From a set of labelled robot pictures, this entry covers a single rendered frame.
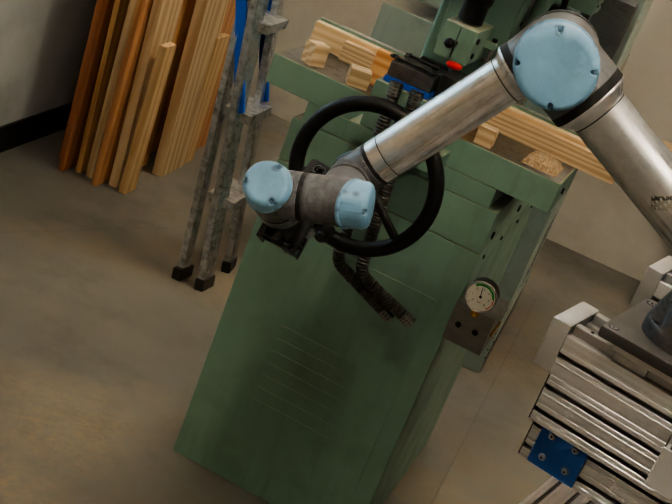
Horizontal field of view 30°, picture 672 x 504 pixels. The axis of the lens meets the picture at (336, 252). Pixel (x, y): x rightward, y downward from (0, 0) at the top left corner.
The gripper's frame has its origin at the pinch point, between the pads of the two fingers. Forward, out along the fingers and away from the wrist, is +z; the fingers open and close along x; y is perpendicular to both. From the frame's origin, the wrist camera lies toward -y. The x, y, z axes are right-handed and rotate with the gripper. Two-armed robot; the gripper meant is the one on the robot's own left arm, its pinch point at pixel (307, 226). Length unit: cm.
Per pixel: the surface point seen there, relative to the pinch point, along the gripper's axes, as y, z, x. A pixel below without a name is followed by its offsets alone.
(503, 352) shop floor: -17, 169, 30
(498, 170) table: -26.8, 11.8, 23.8
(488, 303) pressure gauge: -4.7, 17.4, 32.8
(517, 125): -39, 22, 22
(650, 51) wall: -149, 234, 24
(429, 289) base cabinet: -3.2, 25.4, 20.8
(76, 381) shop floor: 46, 61, -45
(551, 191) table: -27.3, 11.5, 34.2
